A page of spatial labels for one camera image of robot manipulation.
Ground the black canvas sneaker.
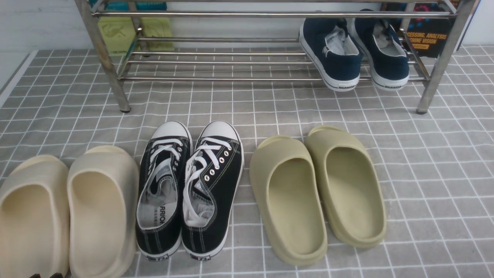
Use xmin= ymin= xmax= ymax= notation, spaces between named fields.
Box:
xmin=181 ymin=121 xmax=245 ymax=261
xmin=135 ymin=121 xmax=192 ymax=261

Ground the silver metal shoe rack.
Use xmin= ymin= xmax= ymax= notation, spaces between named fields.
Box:
xmin=75 ymin=0 xmax=480 ymax=115

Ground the left olive foam slipper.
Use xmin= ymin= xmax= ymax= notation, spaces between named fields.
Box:
xmin=249 ymin=135 xmax=328 ymax=266

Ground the olive foam slipper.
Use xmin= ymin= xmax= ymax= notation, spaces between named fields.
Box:
xmin=304 ymin=125 xmax=386 ymax=248
xmin=249 ymin=135 xmax=328 ymax=266

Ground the left navy blue sneaker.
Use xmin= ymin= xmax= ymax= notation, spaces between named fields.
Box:
xmin=299 ymin=17 xmax=363 ymax=92

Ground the navy blue sneaker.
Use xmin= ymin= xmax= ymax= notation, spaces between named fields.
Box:
xmin=349 ymin=18 xmax=409 ymax=90
xmin=299 ymin=17 xmax=363 ymax=92

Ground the right olive foam slipper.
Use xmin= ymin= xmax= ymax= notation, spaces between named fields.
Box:
xmin=304 ymin=125 xmax=386 ymax=248

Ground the right beige foam slipper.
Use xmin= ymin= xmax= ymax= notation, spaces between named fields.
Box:
xmin=67 ymin=146 xmax=139 ymax=278

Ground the beige foam slipper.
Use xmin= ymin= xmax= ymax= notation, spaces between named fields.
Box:
xmin=0 ymin=155 xmax=69 ymax=278
xmin=67 ymin=146 xmax=139 ymax=278

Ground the right navy blue sneaker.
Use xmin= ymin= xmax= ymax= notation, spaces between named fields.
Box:
xmin=349 ymin=18 xmax=409 ymax=90

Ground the teal box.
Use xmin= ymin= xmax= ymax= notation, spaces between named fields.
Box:
xmin=98 ymin=1 xmax=167 ymax=11

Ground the grey checked floor mat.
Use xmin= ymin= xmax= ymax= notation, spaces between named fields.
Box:
xmin=1 ymin=45 xmax=493 ymax=278

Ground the dark image processing book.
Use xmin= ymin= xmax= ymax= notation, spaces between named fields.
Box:
xmin=381 ymin=2 xmax=455 ymax=58

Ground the left beige foam slipper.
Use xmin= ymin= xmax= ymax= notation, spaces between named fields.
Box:
xmin=0 ymin=155 xmax=69 ymax=278

